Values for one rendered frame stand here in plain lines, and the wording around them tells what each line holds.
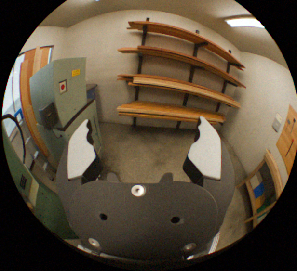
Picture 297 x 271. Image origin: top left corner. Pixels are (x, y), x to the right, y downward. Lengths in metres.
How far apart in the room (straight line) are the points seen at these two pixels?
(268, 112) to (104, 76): 3.48
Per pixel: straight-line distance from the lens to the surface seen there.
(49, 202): 0.95
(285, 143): 2.42
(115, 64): 1.96
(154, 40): 1.97
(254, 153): 2.59
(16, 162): 0.83
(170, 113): 1.64
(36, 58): 2.34
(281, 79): 2.65
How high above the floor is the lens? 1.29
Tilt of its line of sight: 32 degrees down
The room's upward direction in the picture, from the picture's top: 9 degrees clockwise
